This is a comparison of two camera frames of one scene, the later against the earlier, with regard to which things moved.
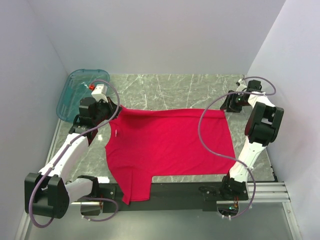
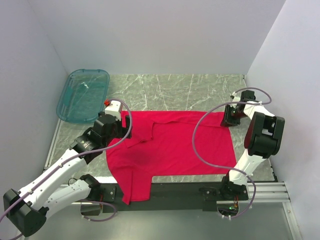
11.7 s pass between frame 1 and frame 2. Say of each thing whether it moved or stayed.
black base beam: stayed
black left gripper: moved
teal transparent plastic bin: stayed
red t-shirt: stayed
